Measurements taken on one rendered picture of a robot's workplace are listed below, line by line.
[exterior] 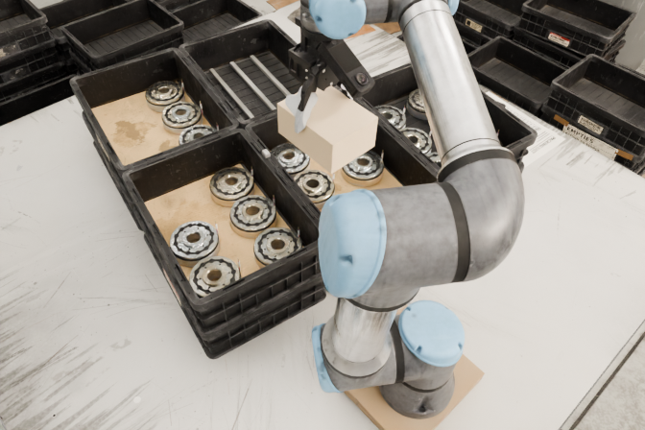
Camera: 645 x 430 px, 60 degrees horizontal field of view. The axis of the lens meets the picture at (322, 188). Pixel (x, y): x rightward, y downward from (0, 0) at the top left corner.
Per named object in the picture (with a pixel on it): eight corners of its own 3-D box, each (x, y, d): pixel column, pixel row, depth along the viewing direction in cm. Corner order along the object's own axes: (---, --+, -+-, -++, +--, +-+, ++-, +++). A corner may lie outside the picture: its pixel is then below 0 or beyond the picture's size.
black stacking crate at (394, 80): (525, 169, 142) (539, 135, 134) (438, 215, 131) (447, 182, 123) (425, 88, 165) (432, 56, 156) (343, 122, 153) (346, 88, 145)
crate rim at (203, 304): (333, 246, 112) (334, 238, 110) (196, 315, 101) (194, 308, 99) (242, 133, 135) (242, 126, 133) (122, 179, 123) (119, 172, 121)
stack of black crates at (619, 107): (637, 185, 233) (692, 100, 200) (601, 222, 218) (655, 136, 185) (554, 137, 252) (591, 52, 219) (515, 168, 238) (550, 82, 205)
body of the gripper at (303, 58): (317, 61, 109) (318, 5, 100) (347, 82, 105) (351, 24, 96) (287, 77, 105) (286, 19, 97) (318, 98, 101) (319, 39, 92)
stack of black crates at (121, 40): (165, 80, 274) (147, -6, 241) (200, 109, 259) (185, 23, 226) (89, 113, 255) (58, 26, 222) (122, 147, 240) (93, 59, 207)
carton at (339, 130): (374, 146, 112) (378, 117, 107) (331, 174, 107) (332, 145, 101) (321, 107, 120) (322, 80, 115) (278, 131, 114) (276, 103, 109)
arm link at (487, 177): (581, 246, 57) (454, -59, 81) (479, 258, 56) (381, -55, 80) (537, 285, 67) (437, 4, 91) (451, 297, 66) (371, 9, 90)
